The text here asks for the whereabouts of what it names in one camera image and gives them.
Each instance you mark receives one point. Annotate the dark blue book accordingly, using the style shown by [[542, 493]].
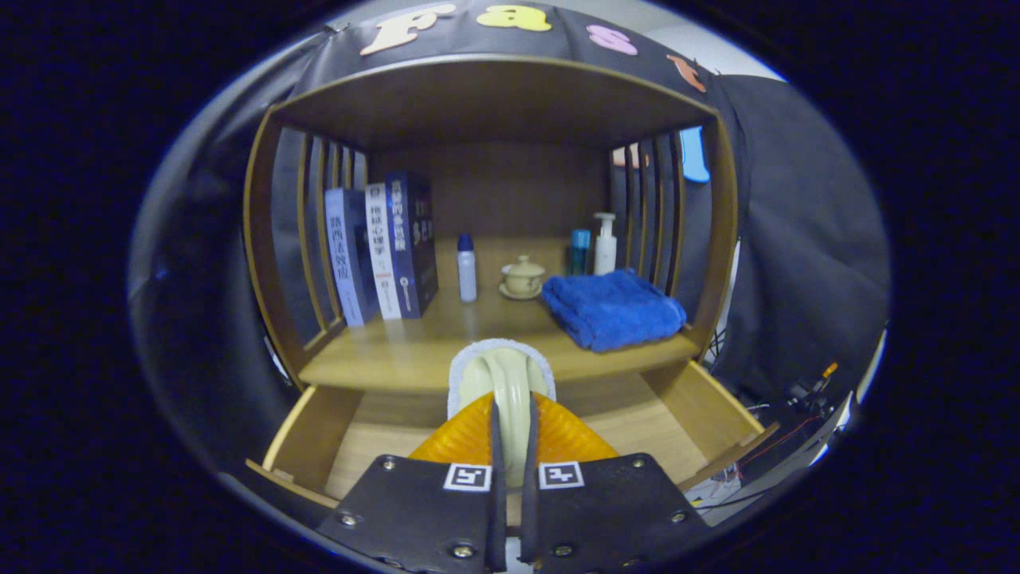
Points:
[[401, 247]]

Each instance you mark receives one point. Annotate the black equipment with orange tip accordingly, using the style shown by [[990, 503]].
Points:
[[805, 399]]

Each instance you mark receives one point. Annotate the teal bottle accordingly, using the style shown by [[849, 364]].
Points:
[[580, 253]]

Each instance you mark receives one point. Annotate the wooden drawer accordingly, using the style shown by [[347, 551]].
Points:
[[382, 446]]

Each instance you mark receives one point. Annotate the white bottle with blue cap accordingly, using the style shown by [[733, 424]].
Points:
[[467, 275]]

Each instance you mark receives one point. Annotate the folded blue towel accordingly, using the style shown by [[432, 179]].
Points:
[[613, 311]]

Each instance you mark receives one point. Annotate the black backdrop cloth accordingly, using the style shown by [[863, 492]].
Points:
[[797, 199]]

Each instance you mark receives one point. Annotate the beige lidded tea cup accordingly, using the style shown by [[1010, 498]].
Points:
[[523, 281]]

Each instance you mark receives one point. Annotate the wooden cabinet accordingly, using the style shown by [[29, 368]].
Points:
[[494, 104]]

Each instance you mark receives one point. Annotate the cream sponge brush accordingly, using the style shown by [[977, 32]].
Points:
[[510, 383]]

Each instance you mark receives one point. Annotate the white book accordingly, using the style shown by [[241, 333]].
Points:
[[381, 255]]

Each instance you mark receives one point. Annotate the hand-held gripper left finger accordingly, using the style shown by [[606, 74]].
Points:
[[498, 518]]

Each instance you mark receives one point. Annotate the white pump bottle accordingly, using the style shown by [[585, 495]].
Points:
[[606, 251]]

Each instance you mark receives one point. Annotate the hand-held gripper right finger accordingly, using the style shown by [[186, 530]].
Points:
[[528, 518]]

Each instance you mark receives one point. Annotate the light blue book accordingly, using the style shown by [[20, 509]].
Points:
[[339, 255]]

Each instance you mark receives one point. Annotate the wooden countertop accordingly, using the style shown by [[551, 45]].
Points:
[[414, 359]]

